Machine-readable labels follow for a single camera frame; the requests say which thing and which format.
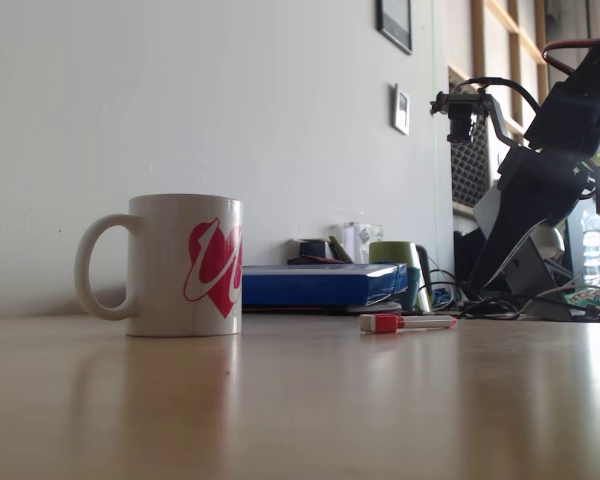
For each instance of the white marker pen red cap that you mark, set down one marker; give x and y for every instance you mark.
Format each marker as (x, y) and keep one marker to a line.
(385, 323)

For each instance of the green cup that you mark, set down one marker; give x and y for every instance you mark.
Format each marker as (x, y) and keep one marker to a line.
(392, 252)

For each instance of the grey laptop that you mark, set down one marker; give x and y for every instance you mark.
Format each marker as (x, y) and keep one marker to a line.
(532, 270)

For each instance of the white desk lamp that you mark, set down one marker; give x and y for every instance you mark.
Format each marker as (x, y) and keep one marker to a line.
(552, 240)

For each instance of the clear water bottle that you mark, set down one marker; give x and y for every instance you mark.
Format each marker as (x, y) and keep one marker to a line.
(592, 250)

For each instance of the black grid panel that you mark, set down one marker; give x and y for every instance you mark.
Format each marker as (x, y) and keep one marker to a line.
(467, 170)

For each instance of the clear plastic container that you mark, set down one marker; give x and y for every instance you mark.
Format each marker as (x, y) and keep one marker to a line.
(362, 242)

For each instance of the small black box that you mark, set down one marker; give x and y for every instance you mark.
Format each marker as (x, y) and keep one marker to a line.
(314, 249)

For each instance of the blue flat box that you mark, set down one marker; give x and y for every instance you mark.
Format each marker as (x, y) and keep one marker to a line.
(320, 286)

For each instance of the white mug with red heart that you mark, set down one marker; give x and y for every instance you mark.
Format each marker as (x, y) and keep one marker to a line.
(170, 280)

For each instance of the black camera with mount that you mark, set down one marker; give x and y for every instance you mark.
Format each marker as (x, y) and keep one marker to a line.
(462, 117)

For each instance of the wooden shelf frame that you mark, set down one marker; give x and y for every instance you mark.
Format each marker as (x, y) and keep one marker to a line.
(515, 60)

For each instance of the small white wall frame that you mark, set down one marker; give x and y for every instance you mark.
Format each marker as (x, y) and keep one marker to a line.
(401, 109)

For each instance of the dark picture frame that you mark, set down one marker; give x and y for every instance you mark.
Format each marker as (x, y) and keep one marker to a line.
(395, 22)

